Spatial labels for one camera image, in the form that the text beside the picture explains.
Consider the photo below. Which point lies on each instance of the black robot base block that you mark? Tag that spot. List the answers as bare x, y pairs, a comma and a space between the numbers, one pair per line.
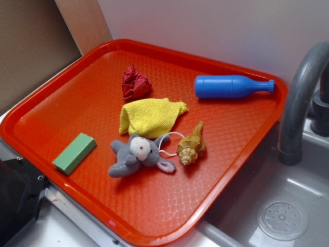
22, 191

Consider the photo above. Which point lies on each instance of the blue plastic bottle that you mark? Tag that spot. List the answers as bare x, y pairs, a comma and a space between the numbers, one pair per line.
233, 86

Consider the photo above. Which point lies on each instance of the yellow microfibre cloth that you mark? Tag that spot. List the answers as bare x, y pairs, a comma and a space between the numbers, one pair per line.
150, 118

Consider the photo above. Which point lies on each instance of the orange plastic tray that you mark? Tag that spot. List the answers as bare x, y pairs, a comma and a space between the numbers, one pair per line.
150, 207

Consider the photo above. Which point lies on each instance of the brown spiral seashell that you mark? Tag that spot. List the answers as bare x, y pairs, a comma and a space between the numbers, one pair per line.
191, 147

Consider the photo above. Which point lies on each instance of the grey plush elephant toy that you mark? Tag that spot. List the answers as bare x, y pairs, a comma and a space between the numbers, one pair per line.
139, 152

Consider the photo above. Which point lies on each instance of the crumpled red paper ball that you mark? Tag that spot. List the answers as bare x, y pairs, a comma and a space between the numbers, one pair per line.
134, 84

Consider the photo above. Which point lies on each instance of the green rectangular block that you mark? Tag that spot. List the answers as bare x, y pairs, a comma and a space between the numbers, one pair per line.
69, 159

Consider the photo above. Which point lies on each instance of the grey curved faucet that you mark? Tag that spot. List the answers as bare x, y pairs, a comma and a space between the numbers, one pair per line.
300, 96

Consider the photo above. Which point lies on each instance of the grey plastic sink basin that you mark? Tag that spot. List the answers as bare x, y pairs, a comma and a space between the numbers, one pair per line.
232, 220

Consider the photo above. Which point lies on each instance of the wooden board strip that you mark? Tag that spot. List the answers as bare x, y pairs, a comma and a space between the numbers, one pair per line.
85, 22

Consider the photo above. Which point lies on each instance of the round sink drain cover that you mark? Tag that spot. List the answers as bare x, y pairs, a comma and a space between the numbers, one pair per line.
282, 219

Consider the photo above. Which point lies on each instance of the brown cardboard panel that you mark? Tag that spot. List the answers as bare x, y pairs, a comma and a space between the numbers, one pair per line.
35, 45

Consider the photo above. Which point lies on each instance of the dark faucet handle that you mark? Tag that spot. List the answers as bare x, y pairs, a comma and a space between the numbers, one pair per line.
320, 105

